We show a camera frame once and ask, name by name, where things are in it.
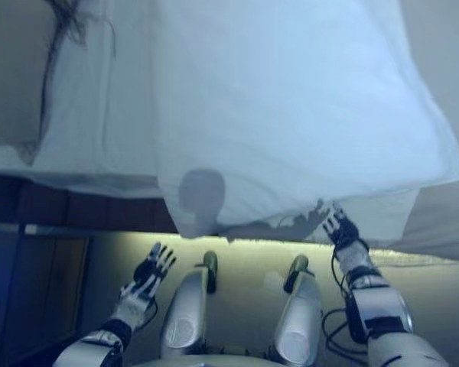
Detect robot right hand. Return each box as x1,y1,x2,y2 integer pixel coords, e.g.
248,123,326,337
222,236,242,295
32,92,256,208
321,204,361,249

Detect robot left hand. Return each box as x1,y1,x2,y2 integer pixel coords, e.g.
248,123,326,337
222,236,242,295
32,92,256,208
112,241,177,330

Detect white duvet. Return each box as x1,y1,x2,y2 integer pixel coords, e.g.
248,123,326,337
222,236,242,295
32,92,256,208
148,0,459,240

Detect beige bed runner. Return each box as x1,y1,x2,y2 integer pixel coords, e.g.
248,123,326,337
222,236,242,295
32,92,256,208
399,0,459,265

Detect white bed sheet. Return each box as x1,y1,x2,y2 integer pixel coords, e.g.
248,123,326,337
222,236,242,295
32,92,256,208
0,0,420,249

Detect silver robot left leg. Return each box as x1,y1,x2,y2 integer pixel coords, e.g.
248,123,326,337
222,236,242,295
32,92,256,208
159,263,211,351

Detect silver robot leg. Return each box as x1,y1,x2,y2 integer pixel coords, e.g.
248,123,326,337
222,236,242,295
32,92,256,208
273,267,324,352
159,263,211,351

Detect dark robot right foot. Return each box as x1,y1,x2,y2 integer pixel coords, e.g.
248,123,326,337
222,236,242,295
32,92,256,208
284,255,311,294

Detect dark robot foot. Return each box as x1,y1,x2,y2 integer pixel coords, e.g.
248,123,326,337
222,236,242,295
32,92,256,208
202,250,220,294
284,255,311,294

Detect grey striped rug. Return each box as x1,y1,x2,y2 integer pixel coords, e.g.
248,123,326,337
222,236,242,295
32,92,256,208
366,246,459,268

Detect dark robot left foot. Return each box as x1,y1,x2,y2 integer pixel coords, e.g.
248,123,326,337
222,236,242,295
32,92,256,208
202,250,220,294

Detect silver robot right leg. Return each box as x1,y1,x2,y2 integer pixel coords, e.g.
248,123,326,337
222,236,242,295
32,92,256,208
273,267,324,352

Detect grey fringed throw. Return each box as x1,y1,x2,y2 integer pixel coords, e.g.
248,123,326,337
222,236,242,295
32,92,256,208
34,0,118,165

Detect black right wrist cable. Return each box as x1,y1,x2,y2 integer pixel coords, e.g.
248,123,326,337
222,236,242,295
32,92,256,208
321,244,372,359

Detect dark brown bed frame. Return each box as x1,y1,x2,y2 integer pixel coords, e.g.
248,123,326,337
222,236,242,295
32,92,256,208
0,170,179,236

